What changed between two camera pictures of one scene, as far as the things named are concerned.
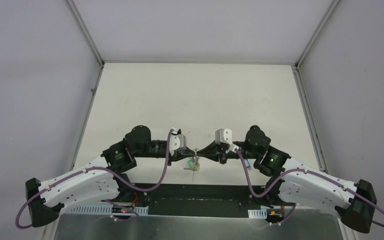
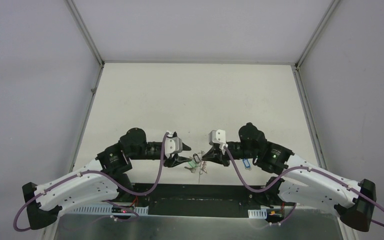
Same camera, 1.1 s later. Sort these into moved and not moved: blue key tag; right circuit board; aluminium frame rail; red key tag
Moved: red key tag
Not moved: blue key tag; aluminium frame rail; right circuit board
